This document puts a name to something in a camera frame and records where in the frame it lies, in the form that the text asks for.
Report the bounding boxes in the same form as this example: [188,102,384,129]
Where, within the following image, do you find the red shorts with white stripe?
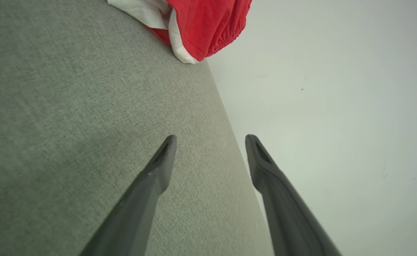
[107,0,252,64]

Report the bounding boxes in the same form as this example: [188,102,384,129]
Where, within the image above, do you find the grey fabric sofa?
[0,0,275,256]

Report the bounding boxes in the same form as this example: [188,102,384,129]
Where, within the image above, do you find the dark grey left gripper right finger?
[245,134,342,256]

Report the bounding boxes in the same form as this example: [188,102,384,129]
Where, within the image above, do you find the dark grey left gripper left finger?
[80,134,178,256]

